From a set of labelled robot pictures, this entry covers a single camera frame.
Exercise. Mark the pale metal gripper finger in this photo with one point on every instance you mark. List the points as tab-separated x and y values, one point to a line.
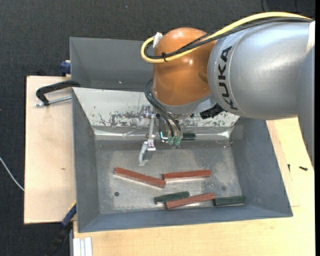
151	145
142	156

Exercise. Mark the red-brown flat block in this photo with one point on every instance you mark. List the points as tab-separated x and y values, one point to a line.
140	177
190	200
187	174

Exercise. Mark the dark green flat block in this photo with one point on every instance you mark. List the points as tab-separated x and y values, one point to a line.
172	197
229	200
189	136

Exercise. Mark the grey metal bin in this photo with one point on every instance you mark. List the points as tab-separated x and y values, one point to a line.
125	200

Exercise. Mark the small black screw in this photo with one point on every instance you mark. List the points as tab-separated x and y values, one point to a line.
303	168

